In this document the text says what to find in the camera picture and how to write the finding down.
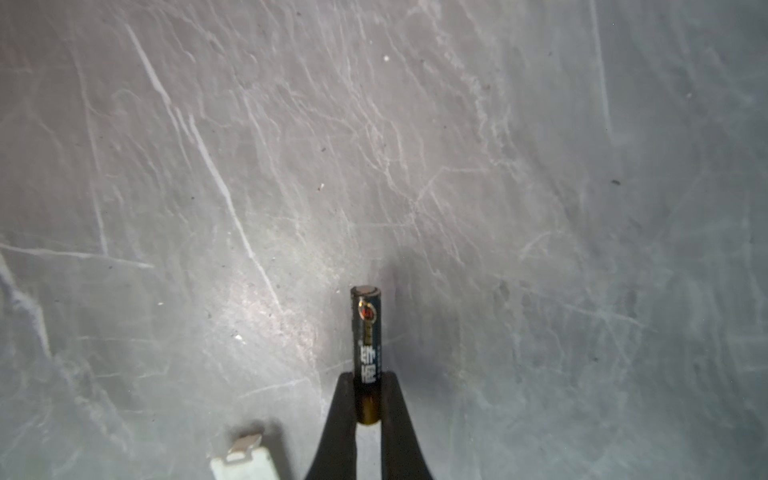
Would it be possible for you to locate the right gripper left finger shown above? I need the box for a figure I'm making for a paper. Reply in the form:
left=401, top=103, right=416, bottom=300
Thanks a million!
left=305, top=373, right=357, bottom=480

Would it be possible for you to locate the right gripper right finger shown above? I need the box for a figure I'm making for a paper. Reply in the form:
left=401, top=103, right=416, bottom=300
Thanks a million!
left=380, top=372, right=433, bottom=480

